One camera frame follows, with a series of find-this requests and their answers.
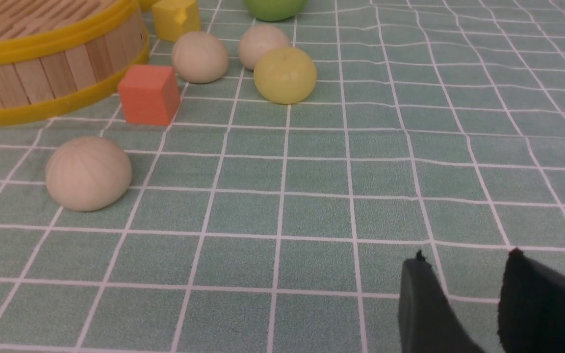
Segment orange foam cube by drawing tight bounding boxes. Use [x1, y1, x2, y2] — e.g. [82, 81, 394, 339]
[117, 65, 181, 126]

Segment yellow bun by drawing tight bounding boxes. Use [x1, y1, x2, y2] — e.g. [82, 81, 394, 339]
[253, 47, 317, 105]

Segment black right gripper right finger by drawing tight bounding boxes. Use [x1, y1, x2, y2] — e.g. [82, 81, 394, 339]
[497, 248, 565, 353]

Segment bamboo steamer tray yellow rims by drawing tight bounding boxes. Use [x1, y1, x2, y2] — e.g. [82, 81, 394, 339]
[0, 0, 150, 126]

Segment green toy apple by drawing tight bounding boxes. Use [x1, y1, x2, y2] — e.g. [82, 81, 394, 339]
[243, 0, 308, 22]

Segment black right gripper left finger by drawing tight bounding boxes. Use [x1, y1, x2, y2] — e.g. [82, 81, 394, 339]
[398, 251, 484, 353]

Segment green checkered tablecloth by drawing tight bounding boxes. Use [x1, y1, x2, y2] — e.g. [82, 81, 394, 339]
[0, 0, 565, 353]

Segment white bun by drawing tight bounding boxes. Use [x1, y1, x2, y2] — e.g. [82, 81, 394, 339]
[45, 136, 132, 212]
[238, 23, 292, 70]
[171, 31, 229, 84]

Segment yellow foam cube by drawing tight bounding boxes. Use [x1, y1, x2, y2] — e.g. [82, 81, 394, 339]
[151, 0, 202, 42]

